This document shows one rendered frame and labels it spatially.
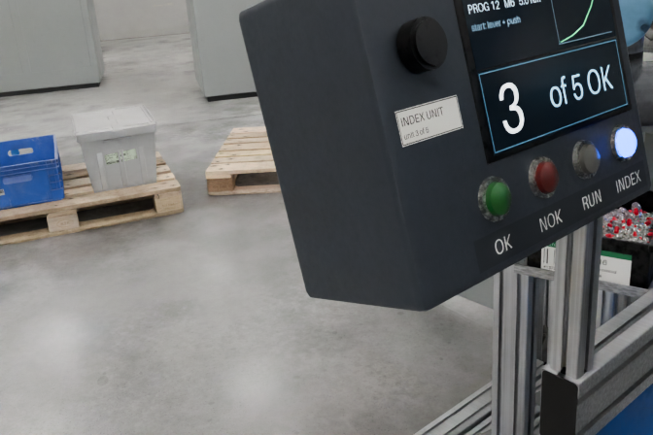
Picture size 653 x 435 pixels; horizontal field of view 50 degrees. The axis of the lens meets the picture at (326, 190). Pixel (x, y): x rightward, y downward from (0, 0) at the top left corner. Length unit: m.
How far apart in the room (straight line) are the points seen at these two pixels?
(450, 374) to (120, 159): 2.18
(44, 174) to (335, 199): 3.39
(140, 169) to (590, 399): 3.25
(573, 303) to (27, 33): 7.67
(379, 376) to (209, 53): 4.70
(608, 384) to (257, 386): 1.59
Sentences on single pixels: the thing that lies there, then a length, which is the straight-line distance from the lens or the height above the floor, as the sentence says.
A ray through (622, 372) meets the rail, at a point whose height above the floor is 0.83.
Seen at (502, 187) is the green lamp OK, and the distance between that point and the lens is 0.41.
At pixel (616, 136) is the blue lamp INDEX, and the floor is 1.12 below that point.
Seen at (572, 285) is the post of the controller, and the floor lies 0.96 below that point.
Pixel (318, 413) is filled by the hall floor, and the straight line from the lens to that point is 2.11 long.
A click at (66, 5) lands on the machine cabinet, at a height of 0.89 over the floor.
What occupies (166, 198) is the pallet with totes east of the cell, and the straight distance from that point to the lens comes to 3.73.
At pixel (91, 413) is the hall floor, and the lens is 2.30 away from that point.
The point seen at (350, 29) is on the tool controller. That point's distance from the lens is 0.37.
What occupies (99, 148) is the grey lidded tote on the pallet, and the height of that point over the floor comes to 0.38.
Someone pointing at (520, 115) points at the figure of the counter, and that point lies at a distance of 0.44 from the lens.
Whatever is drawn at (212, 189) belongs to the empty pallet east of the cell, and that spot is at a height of 0.04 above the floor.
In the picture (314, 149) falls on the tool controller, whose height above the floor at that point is 1.15.
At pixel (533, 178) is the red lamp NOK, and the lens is 0.45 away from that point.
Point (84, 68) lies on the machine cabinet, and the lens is 8.11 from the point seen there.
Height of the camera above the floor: 1.26
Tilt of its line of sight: 19 degrees down
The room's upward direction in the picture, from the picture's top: 4 degrees counter-clockwise
